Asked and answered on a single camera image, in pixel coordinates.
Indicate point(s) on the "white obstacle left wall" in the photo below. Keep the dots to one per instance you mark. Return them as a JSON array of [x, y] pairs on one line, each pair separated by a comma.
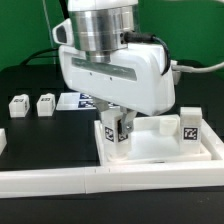
[[3, 140]]

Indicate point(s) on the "white obstacle front wall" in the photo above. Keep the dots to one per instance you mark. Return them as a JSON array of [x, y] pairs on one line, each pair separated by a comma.
[[86, 180]]

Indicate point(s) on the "white obstacle wall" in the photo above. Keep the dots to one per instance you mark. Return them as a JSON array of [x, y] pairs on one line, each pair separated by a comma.
[[86, 180], [212, 142], [3, 140]]

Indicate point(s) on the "white obstacle right wall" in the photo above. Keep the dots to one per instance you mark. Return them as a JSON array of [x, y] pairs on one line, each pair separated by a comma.
[[212, 142]]

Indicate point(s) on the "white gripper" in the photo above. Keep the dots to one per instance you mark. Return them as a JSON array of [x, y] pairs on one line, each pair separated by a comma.
[[134, 78]]

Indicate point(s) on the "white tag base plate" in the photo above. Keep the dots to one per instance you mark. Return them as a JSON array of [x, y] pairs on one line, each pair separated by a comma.
[[74, 101]]

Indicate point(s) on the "white square tabletop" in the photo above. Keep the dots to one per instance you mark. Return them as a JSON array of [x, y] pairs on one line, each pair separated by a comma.
[[154, 140]]

